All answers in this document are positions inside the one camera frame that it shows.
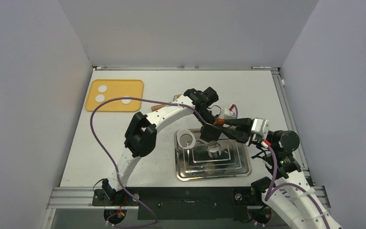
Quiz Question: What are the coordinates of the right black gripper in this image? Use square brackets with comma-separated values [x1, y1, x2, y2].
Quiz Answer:
[213, 117, 277, 151]

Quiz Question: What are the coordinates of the metal ring cutter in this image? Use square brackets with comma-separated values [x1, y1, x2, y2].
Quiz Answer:
[207, 143, 222, 158]

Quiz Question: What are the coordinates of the white dough piece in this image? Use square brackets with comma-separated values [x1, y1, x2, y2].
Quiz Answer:
[176, 129, 196, 150]

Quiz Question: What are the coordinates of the wooden rolling pin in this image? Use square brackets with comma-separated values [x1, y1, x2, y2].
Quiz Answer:
[151, 94, 182, 112]

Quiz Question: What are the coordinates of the stainless steel tray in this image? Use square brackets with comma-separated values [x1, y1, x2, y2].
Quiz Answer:
[174, 129, 252, 181]

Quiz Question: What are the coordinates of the scraper with red handle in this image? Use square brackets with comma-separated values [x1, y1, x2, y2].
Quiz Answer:
[200, 118, 225, 143]

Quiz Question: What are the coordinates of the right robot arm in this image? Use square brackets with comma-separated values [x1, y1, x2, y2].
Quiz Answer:
[210, 118, 341, 229]

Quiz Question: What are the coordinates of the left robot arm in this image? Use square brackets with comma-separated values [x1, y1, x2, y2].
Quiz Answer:
[102, 87, 219, 205]

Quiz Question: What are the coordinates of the white dough disc right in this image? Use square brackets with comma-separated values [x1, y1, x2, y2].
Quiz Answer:
[121, 96, 132, 104]

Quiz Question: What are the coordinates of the white dough disc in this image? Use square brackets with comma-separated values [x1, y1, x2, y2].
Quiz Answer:
[95, 94, 105, 103]
[98, 85, 108, 93]
[121, 96, 132, 104]

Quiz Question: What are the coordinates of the white dough disc upper left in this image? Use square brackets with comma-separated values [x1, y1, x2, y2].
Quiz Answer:
[98, 85, 108, 93]

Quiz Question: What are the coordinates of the white dough disc lower left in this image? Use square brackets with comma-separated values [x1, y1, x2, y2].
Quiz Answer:
[95, 94, 105, 103]

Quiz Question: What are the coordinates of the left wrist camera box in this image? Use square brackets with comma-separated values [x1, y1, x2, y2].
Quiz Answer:
[218, 108, 236, 119]

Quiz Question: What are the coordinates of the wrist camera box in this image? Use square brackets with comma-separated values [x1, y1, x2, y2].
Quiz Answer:
[250, 118, 270, 143]
[218, 108, 236, 119]

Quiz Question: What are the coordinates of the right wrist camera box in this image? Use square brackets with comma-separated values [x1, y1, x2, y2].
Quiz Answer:
[250, 118, 270, 143]

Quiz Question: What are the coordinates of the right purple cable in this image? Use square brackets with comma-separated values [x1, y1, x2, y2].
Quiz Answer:
[262, 140, 332, 229]

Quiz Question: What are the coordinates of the purple cable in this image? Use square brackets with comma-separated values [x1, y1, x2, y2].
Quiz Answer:
[262, 140, 332, 229]
[90, 97, 239, 228]

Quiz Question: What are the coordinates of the aluminium frame rail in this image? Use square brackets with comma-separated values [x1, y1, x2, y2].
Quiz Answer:
[271, 68, 315, 185]

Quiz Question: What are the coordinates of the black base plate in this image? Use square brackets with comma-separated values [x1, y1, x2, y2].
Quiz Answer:
[92, 187, 272, 222]

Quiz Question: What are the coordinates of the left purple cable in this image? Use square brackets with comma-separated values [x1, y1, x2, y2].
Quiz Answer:
[90, 97, 239, 228]

